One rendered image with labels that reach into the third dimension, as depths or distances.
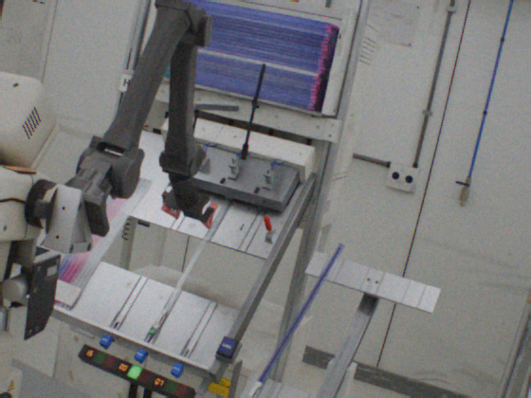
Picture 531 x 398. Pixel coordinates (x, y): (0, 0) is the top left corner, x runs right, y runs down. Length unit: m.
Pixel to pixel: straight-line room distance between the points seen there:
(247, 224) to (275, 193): 0.12
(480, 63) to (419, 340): 1.44
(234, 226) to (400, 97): 1.70
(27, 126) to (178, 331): 0.83
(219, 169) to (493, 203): 1.76
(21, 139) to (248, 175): 0.99
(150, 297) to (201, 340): 0.20
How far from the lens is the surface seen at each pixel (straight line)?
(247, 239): 2.01
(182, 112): 1.59
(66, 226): 1.19
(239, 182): 2.07
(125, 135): 1.31
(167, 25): 1.40
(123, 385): 2.34
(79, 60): 4.30
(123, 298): 1.97
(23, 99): 1.25
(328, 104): 2.05
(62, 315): 2.00
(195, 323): 1.88
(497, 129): 3.50
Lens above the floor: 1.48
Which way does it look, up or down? 11 degrees down
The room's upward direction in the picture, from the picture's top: 12 degrees clockwise
